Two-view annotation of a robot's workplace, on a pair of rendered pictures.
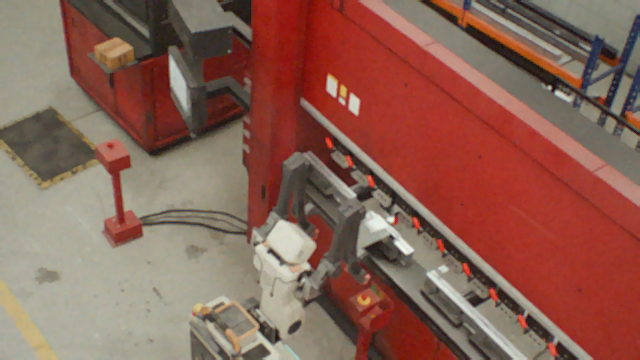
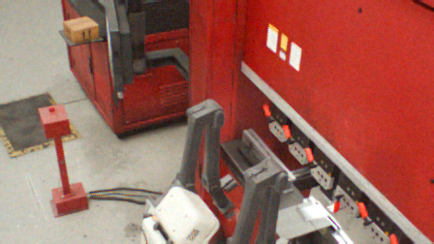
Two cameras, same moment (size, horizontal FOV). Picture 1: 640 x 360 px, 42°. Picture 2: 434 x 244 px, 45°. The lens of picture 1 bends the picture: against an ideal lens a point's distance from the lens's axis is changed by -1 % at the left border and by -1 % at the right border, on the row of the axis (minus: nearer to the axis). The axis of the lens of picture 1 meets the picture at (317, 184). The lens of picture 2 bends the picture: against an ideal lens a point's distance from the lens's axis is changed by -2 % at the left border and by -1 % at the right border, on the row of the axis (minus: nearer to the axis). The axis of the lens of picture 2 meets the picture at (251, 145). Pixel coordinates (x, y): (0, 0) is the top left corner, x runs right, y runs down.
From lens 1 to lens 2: 2.39 m
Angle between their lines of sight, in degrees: 9
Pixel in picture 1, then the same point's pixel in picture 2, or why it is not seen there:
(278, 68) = (213, 18)
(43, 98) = (44, 85)
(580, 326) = not seen: outside the picture
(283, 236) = (174, 207)
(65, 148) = not seen: hidden behind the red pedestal
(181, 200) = (135, 180)
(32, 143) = (18, 119)
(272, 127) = (207, 93)
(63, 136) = not seen: hidden behind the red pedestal
